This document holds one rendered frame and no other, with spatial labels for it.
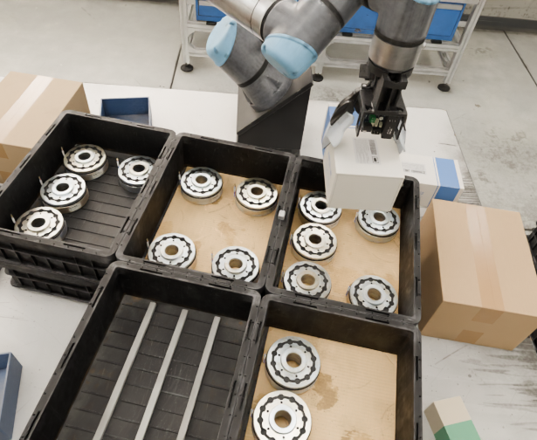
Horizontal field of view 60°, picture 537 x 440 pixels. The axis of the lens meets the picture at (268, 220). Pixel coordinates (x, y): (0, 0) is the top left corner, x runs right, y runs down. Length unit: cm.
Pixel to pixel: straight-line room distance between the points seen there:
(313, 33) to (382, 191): 31
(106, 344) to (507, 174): 237
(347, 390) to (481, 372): 38
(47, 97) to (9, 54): 200
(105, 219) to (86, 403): 43
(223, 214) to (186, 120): 55
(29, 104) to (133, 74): 170
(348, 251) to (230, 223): 29
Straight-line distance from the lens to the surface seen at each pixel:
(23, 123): 142
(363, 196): 87
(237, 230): 111
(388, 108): 79
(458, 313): 112
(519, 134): 321
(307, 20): 73
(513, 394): 123
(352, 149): 87
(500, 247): 122
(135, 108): 163
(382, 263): 111
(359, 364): 97
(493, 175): 283
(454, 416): 108
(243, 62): 130
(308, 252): 105
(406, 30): 72
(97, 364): 97
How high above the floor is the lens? 170
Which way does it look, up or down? 50 degrees down
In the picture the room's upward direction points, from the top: 7 degrees clockwise
